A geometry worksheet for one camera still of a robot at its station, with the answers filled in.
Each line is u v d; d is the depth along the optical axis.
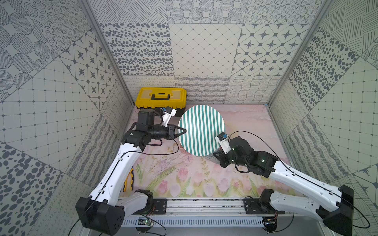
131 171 0.85
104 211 0.37
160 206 0.74
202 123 1.04
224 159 0.63
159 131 0.60
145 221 0.70
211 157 0.72
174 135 0.63
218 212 0.73
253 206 0.73
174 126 0.65
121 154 0.46
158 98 1.01
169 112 0.63
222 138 0.64
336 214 0.40
